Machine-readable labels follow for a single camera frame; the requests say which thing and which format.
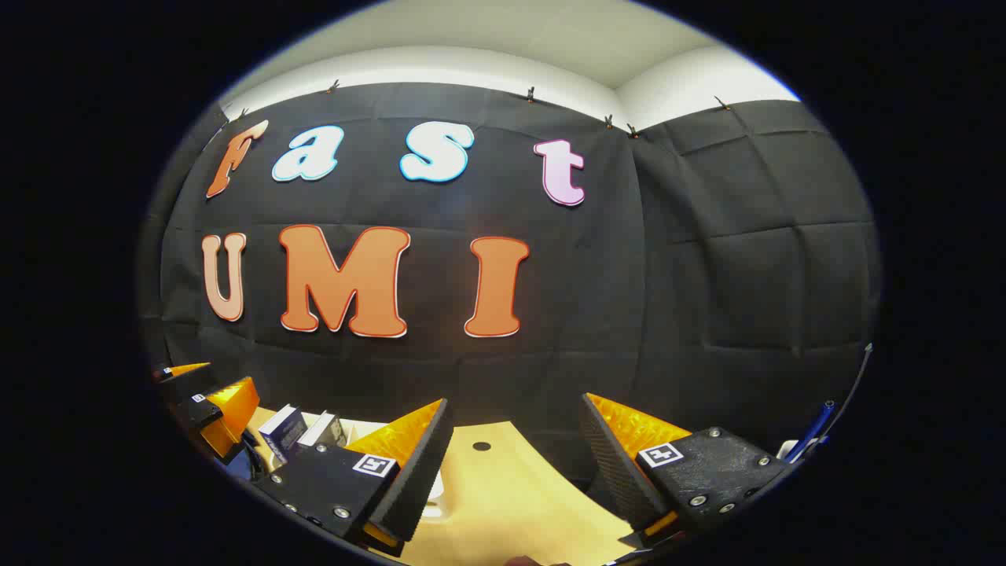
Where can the blue rod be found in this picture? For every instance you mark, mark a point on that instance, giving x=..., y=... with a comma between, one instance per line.
x=813, y=428

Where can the blue book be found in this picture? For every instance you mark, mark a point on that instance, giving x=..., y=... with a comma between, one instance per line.
x=283, y=432

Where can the white portrait cover book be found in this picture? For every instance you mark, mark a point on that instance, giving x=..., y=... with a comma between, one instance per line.
x=322, y=431

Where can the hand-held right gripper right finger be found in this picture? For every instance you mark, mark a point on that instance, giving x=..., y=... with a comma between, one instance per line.
x=617, y=472

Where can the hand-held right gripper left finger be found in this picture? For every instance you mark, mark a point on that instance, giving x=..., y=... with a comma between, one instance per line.
x=416, y=479

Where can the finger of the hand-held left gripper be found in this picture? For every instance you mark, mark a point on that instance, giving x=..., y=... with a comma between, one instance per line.
x=236, y=409
x=177, y=371

